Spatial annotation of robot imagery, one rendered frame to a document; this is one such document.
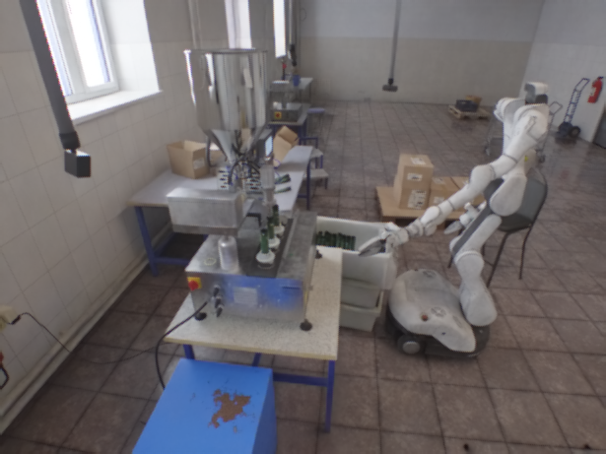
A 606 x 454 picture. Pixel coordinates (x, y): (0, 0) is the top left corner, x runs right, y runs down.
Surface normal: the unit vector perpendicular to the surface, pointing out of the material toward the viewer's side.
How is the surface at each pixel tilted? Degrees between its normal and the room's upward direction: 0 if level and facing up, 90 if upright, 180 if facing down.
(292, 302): 90
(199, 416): 0
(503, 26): 90
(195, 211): 90
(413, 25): 90
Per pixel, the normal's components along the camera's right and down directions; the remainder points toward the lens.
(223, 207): -0.13, 0.49
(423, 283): -0.15, 0.24
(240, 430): 0.00, -0.87
